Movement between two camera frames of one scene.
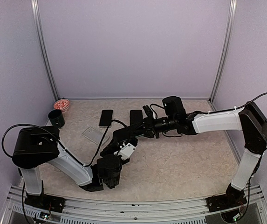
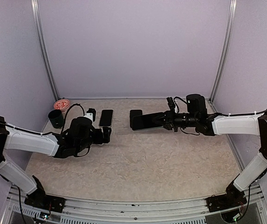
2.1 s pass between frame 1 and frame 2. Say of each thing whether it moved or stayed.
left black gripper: moved
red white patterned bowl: stayed
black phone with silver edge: stayed
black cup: stayed
